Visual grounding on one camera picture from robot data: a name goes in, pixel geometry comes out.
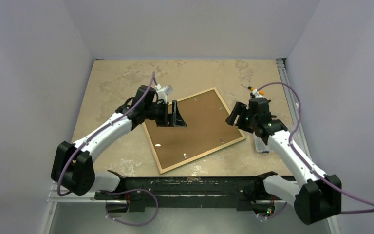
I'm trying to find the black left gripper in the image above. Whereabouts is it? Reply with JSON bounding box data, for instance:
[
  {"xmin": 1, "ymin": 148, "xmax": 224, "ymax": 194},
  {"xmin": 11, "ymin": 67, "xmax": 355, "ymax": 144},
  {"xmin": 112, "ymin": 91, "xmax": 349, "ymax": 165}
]
[{"xmin": 144, "ymin": 100, "xmax": 186, "ymax": 127}]

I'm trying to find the yellow handled screwdriver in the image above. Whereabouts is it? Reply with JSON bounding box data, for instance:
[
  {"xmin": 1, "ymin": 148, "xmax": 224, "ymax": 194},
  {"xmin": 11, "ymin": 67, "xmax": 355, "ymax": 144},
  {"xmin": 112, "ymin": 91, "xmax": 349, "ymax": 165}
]
[{"xmin": 242, "ymin": 84, "xmax": 264, "ymax": 95}]

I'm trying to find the green wooden picture frame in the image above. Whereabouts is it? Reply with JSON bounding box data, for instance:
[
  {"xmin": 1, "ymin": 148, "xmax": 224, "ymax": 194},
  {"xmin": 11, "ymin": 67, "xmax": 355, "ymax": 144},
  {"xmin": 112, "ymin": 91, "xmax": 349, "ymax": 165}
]
[{"xmin": 143, "ymin": 87, "xmax": 246, "ymax": 174}]

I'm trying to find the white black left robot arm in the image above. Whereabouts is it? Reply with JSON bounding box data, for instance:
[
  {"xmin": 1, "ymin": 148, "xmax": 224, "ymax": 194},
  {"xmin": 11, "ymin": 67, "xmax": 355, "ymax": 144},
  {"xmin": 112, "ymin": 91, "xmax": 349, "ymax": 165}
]
[{"xmin": 51, "ymin": 84, "xmax": 187, "ymax": 199}]

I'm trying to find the clear plastic box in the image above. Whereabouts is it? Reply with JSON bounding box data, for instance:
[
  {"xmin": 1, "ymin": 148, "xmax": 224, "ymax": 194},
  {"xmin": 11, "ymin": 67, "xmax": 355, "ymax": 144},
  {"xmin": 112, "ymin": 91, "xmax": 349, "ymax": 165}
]
[{"xmin": 254, "ymin": 135, "xmax": 271, "ymax": 154}]

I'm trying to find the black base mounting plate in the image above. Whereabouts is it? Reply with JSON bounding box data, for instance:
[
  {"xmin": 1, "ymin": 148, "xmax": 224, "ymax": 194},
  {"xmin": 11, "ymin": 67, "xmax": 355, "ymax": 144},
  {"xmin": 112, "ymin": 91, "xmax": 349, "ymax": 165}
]
[{"xmin": 95, "ymin": 172, "xmax": 281, "ymax": 212}]

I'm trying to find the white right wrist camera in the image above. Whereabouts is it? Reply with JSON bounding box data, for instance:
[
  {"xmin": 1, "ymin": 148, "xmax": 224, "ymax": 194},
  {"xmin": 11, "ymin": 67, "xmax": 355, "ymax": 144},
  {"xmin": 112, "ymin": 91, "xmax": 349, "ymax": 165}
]
[{"xmin": 250, "ymin": 89, "xmax": 263, "ymax": 98}]

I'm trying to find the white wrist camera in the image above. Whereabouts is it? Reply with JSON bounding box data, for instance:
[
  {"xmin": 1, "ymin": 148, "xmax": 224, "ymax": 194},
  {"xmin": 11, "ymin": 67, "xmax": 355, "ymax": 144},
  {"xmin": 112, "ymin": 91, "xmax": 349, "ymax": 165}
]
[
  {"xmin": 250, "ymin": 89, "xmax": 263, "ymax": 98},
  {"xmin": 154, "ymin": 84, "xmax": 173, "ymax": 103}
]

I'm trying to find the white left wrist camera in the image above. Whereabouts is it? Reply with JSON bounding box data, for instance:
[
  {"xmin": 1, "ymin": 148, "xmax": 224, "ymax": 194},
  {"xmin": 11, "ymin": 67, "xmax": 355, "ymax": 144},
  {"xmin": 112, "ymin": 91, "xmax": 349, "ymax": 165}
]
[{"xmin": 154, "ymin": 84, "xmax": 173, "ymax": 103}]

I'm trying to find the aluminium right side rail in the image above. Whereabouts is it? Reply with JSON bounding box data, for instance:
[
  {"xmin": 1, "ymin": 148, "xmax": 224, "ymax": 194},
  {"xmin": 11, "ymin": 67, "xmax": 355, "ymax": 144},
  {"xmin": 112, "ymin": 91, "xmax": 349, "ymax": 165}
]
[{"xmin": 276, "ymin": 58, "xmax": 311, "ymax": 159}]

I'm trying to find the aluminium rail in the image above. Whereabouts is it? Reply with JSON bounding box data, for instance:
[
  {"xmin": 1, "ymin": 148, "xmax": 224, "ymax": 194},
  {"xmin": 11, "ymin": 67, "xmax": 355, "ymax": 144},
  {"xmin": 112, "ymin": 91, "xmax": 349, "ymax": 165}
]
[
  {"xmin": 276, "ymin": 58, "xmax": 311, "ymax": 159},
  {"xmin": 49, "ymin": 176, "xmax": 270, "ymax": 207}
]

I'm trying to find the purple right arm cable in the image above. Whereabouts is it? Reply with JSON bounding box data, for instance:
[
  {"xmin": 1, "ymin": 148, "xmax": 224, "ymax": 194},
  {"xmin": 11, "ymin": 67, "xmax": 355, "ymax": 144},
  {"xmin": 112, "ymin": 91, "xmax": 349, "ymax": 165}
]
[{"xmin": 257, "ymin": 82, "xmax": 374, "ymax": 215}]

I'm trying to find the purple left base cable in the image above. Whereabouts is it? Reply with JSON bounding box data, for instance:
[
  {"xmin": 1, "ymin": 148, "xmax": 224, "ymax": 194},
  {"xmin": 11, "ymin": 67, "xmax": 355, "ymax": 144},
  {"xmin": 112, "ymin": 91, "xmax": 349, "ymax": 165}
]
[{"xmin": 105, "ymin": 189, "xmax": 160, "ymax": 227}]

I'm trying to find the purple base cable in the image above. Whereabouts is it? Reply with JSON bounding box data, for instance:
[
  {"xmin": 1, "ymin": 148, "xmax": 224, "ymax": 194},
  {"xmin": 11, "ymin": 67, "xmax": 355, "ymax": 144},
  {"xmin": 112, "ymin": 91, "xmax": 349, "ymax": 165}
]
[
  {"xmin": 105, "ymin": 189, "xmax": 160, "ymax": 227},
  {"xmin": 256, "ymin": 200, "xmax": 288, "ymax": 220}
]

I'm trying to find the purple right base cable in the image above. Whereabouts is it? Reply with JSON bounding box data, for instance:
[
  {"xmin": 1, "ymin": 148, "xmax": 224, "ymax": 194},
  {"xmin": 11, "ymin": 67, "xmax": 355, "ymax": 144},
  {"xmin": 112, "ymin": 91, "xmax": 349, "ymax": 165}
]
[{"xmin": 256, "ymin": 200, "xmax": 288, "ymax": 220}]

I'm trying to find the aluminium front rail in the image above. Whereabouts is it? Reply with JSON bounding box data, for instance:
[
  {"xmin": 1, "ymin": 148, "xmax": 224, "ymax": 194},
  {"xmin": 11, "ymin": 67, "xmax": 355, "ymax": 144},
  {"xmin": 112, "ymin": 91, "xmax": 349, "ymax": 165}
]
[{"xmin": 49, "ymin": 176, "xmax": 270, "ymax": 207}]

